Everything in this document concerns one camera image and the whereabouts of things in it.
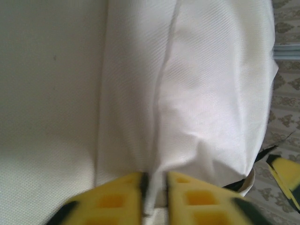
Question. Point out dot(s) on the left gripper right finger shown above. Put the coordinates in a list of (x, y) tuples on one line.
[(178, 204)]

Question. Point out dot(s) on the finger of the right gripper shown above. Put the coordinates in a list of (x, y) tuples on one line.
[(288, 178)]

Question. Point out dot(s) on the beige fabric backpack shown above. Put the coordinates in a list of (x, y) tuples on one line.
[(117, 82)]

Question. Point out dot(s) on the aluminium back rail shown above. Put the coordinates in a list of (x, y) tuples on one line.
[(288, 52)]

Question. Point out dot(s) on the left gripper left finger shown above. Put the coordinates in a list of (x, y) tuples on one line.
[(131, 199)]

